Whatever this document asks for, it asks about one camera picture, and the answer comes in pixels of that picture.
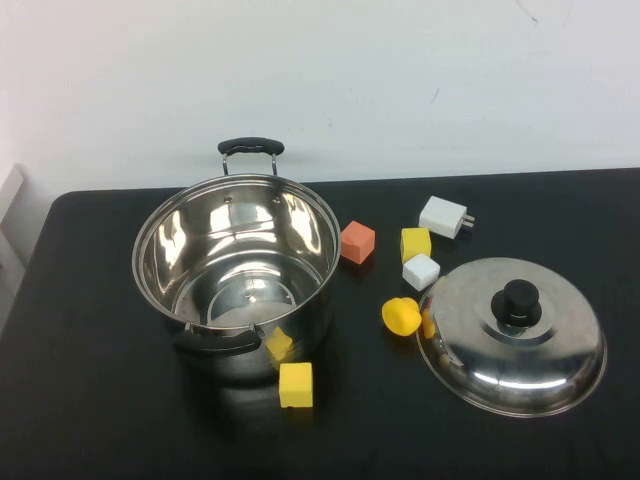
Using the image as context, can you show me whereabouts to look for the white foam cube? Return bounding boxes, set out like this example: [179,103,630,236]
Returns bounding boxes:
[402,253,442,292]

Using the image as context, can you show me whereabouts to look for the orange foam cube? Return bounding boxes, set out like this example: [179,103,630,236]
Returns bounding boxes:
[339,220,377,265]

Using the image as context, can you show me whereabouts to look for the yellow foam cube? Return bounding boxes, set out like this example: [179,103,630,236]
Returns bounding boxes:
[278,361,315,409]
[400,227,433,265]

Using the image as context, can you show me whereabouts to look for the stainless steel pot black handles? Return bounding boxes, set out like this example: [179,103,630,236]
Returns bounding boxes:
[131,137,342,386]

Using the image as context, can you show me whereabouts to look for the steel lid black knob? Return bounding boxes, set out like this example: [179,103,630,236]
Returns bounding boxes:
[415,257,609,419]

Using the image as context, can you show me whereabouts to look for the white charger plug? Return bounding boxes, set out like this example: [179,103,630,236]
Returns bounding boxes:
[418,195,477,239]

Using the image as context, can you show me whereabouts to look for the yellow round plastic knob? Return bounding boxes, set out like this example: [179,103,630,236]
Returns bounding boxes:
[381,296,423,336]

